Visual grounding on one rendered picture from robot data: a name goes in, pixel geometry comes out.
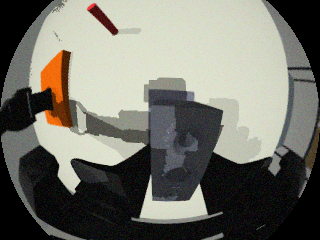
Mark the red peg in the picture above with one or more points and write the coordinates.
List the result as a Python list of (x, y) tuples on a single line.
[(96, 11)]

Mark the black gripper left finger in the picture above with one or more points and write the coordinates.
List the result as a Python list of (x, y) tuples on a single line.
[(129, 178)]

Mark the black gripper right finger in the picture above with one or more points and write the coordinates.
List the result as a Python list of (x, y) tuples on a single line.
[(223, 178)]

